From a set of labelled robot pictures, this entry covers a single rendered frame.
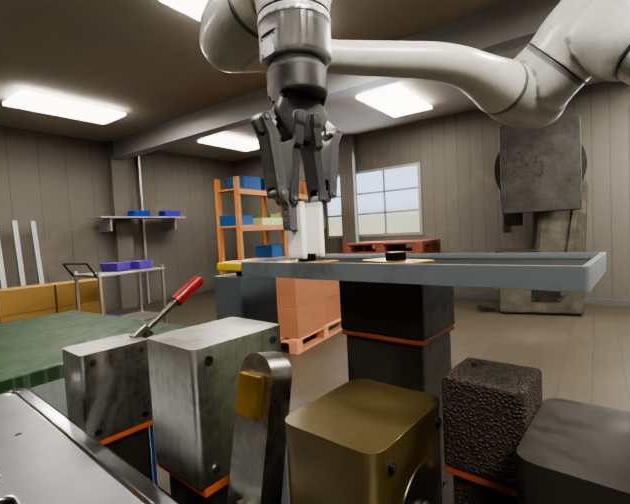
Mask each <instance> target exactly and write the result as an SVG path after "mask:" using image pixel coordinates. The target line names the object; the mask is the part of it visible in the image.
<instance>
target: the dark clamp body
mask: <svg viewBox="0 0 630 504"><path fill-rule="evenodd" d="M516 472H517V504H630V412H628V411H623V410H618V409H613V408H608V407H603V406H598V405H593V404H588V403H583V402H578V401H573V400H568V399H562V398H548V399H545V400H544V401H543V403H542V404H541V406H540V408H539V410H538V411H537V413H536V415H535V416H534V418H533V420H532V422H531V423H530V425H529V427H528V429H527V430H526V432H525V434H524V436H523V437H522V439H521V441H520V443H519V444H518V446H517V448H516Z"/></svg>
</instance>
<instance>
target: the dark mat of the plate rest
mask: <svg viewBox="0 0 630 504"><path fill-rule="evenodd" d="M367 259H377V258H316V260H339V263H362V260H367ZM406 259H424V260H434V263H431V264H478V265H561V266H583V265H584V264H585V263H587V262H588V261H589V260H591V259H527V258H406Z"/></svg>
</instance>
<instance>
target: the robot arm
mask: <svg viewBox="0 0 630 504"><path fill-rule="evenodd" d="M331 2H332V0H208V1H207V3H206V5H205V8H204V10H203V13H202V15H201V21H200V25H201V26H200V36H199V42H200V47H201V49H202V52H203V54H204V56H205V57H206V59H207V60H208V61H209V63H210V64H212V65H213V66H214V67H215V68H217V69H219V70H221V71H224V72H227V73H242V72H245V73H250V72H263V73H267V90H268V98H269V100H270V101H271V102H270V105H269V107H268V111H264V112H261V113H259V114H257V115H255V116H253V117H251V124H252V126H253V128H254V131H255V133H256V135H257V138H258V144H259V150H260V156H261V162H262V168H263V175H264V181H265V187H266V193H267V197H268V198H269V199H274V200H275V202H276V204H277V205H281V206H282V218H283V228H284V231H286V230H287V237H288V255H289V259H307V253H316V257H324V256H325V246H324V229H325V227H326V213H325V204H326V203H330V202H331V200H332V199H335V198H336V197H337V179H338V153H339V141H340V138H341V135H342V128H341V126H336V127H334V126H333V125H332V124H330V123H329V122H328V121H327V119H328V118H327V114H326V111H325V108H324V103H325V100H326V98H327V95H328V83H327V74H337V75H351V76H367V77H383V78H398V79H414V80H426V81H435V82H441V83H445V84H449V85H452V86H454V87H456V88H458V89H459V90H461V91H462V92H463V93H464V94H465V95H466V96H468V97H469V98H470V99H471V100H472V101H473V102H474V103H475V104H476V105H477V106H478V107H479V108H480V109H481V110H482V111H484V112H485V113H487V114H488V115H489V116H490V117H492V118H493V119H494V120H496V121H498V122H501V123H503V124H506V125H508V126H512V127H515V128H521V129H536V128H541V127H545V126H547V125H550V124H551V123H553V122H554V121H556V120H557V119H558V118H559V117H560V115H561V114H562V113H563V111H564V109H565V108H566V106H567V103H568V101H569V100H570V99H571V98H572V97H573V96H574V95H575V94H576V93H577V92H578V90H579V89H580V88H581V87H582V86H583V85H584V84H585V83H586V82H587V81H588V80H589V79H590V78H591V77H593V78H596V79H601V80H604V81H608V82H619V81H623V82H624V83H626V84H627V85H629V86H630V0H561V1H560V2H559V3H558V5H557V6H556V7H555V8H554V9H553V11H552V12H551V13H550V14H549V16H548V17H547V18H546V19H545V21H544V22H543V23H542V25H541V26H540V28H539V29H538V31H537V33H536V34H535V36H534V37H533V38H532V40H531V41H530V42H529V43H530V44H529V43H528V45H527V46H526V47H525V48H524V49H523V50H522V51H521V52H520V53H519V54H518V55H517V56H516V57H515V58H514V59H510V58H505V57H501V56H497V55H494V54H490V53H487V52H484V51H481V50H478V49H475V48H471V47H467V46H463V45H458V44H452V43H445V42H433V41H378V40H337V39H331V30H330V29H331V19H330V6H331ZM532 45H533V46H532ZM581 80H582V81H581ZM584 82H585V83H584ZM275 126H276V127H275ZM276 128H277V129H276ZM277 130H278V132H279V138H278V133H277ZM300 153H301V154H302V159H303V166H304V174H305V181H306V188H307V195H308V201H309V203H307V204H304V202H298V200H299V177H300ZM317 193H318V194H317Z"/></svg>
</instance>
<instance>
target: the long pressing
mask: <svg viewBox="0 0 630 504"><path fill-rule="evenodd" d="M18 434H21V435H19V436H16V435H18ZM3 502H12V503H13V504H182V503H180V502H179V501H178V500H176V499H175V498H174V497H172V496H171V495H170V494H168V493H167V492H166V491H164V490H163V489H162V488H160V487H159V486H158V485H156V484H155V483H154V482H152V481H151V480H150V479H148V478H147V477H146V476H145V475H143V474H142V473H141V472H139V471H138V470H137V469H135V468H134V467H133V466H131V465H130V464H129V463H127V462H126V461H125V460H123V459H122V458H121V457H119V456H118V455H117V454H115V453H114V452H113V451H111V450H110V449H109V448H107V447H106V446H105V445H103V444H102V443H101V442H99V441H98V440H97V439H95V438H94V437H93V436H91V435H90V434H89V433H87V432H86V431H85V430H83V429H82V428H81V427H79V426H78V425H77V424H76V423H74V422H73V421H72V420H70V419H69V418H68V417H66V416H65V415H64V414H62V413H61V412H60V411H58V410H57V409H56V408H54V407H53V406H52V405H50V404H49V403H48V402H46V401H45V400H44V399H42V398H41V397H40V396H38V395H37V394H36V393H34V392H33V391H32V390H30V389H27V388H13V389H10V390H8V391H6V392H4V393H1V394H0V503H3Z"/></svg>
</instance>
